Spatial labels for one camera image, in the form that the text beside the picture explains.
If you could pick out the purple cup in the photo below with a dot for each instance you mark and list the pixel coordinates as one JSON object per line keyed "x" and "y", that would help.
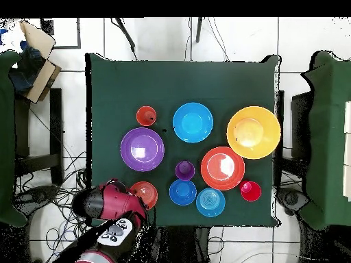
{"x": 185, "y": 169}

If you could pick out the small orange bowl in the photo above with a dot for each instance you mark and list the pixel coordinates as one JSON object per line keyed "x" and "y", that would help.
{"x": 148, "y": 193}

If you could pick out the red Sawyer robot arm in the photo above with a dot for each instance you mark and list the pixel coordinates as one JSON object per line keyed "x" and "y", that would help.
{"x": 115, "y": 202}

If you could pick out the large blue bowl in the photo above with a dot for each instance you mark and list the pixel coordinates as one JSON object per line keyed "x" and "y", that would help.
{"x": 192, "y": 122}

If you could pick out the wide purple bowl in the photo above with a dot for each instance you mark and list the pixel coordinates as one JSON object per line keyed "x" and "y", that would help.
{"x": 142, "y": 149}

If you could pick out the orange cup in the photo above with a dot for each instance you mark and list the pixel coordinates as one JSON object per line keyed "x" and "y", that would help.
{"x": 146, "y": 116}

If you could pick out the small dark blue bowl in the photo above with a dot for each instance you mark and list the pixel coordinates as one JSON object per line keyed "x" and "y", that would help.
{"x": 183, "y": 192}

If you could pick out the wide orange bowl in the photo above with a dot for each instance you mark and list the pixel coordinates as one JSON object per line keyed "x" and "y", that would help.
{"x": 222, "y": 168}

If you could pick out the dark green tablecloth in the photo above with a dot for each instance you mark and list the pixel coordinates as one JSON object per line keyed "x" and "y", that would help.
{"x": 178, "y": 82}

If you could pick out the teal bowl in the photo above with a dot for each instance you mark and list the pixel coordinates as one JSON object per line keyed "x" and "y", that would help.
{"x": 210, "y": 202}

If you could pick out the yellow bowl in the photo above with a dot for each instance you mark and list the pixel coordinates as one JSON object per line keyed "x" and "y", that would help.
{"x": 253, "y": 132}

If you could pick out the red cup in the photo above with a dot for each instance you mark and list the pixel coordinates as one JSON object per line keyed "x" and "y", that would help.
{"x": 251, "y": 191}

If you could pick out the short black leg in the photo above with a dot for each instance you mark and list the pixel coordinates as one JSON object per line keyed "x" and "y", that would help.
{"x": 198, "y": 30}

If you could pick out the black tripod leg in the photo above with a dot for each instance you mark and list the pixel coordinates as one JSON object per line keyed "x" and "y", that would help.
{"x": 124, "y": 31}

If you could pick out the black chair base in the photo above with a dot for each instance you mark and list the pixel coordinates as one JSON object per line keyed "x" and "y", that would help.
{"x": 292, "y": 198}
{"x": 35, "y": 196}

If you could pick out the cardboard box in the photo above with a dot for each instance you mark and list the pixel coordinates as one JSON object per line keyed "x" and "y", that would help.
{"x": 41, "y": 82}

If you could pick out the green covered table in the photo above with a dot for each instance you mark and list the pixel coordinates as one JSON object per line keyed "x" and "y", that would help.
{"x": 5, "y": 137}
{"x": 329, "y": 137}

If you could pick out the blue cloth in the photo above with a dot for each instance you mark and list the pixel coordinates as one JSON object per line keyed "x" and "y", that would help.
{"x": 26, "y": 71}

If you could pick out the white boxes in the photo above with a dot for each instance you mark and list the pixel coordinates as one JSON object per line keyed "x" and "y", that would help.
{"x": 347, "y": 150}

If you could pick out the black stool frame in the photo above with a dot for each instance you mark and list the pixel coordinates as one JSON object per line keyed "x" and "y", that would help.
{"x": 56, "y": 123}

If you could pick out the black chair frame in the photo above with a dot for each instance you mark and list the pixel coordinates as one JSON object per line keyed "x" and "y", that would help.
{"x": 300, "y": 123}

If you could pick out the thin black frame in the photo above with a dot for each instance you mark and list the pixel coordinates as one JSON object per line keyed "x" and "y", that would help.
{"x": 78, "y": 35}

